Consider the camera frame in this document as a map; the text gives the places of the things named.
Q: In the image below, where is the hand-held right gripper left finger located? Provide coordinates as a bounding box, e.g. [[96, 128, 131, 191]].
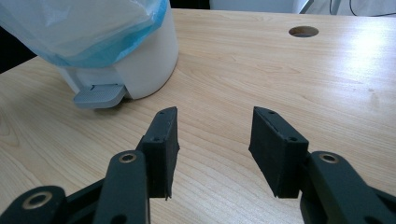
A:
[[135, 105, 181, 200]]

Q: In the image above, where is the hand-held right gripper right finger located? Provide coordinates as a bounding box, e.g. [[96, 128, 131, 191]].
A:
[[247, 105, 310, 199]]

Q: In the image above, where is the white pedal bin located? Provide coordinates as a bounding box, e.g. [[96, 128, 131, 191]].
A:
[[55, 0, 180, 110]]

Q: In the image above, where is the blue plastic bin liner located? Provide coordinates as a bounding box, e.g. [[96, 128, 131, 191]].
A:
[[0, 0, 171, 69]]

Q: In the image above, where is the black cable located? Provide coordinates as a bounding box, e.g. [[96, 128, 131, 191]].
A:
[[348, 0, 396, 18]]

